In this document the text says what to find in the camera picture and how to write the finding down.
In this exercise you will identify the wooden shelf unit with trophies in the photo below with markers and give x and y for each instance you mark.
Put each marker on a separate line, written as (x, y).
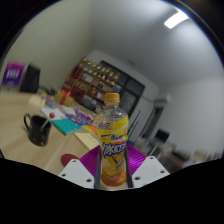
(90, 83)

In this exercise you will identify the black computer monitor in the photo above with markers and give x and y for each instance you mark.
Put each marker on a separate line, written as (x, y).
(162, 135)

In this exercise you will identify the teal book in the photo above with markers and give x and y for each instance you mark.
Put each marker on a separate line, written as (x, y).
(66, 126)

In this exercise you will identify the colourful magazine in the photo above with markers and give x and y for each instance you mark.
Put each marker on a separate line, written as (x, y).
(80, 116)

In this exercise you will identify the pale yellow flat box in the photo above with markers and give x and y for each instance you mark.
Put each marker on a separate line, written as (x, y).
(86, 140)

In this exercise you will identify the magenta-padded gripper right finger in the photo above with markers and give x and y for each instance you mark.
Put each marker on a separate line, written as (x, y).
(150, 170)

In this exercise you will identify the black mug with coloured dots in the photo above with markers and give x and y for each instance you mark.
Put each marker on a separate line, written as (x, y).
(38, 133)

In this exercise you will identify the black office chair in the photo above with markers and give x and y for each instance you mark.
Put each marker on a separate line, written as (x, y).
(30, 80)

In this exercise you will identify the cream notepad block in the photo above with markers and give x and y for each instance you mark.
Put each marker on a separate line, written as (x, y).
(36, 101)

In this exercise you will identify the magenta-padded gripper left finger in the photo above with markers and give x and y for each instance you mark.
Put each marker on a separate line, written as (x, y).
(77, 173)

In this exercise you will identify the dark glass door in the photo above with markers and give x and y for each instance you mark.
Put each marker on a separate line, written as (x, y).
(131, 90)

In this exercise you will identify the yellow drink bottle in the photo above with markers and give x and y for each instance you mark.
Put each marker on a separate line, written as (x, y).
(113, 150)

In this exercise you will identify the white wall air conditioner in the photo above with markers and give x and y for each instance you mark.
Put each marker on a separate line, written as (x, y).
(162, 100)

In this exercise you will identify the purple sign board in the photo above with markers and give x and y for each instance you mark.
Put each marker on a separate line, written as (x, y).
(13, 73)

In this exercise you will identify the white printed paper sheet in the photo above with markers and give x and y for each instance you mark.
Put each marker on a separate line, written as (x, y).
(53, 112)

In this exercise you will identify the yellow gift box red ribbon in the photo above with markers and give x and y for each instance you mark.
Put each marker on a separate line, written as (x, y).
(63, 99)

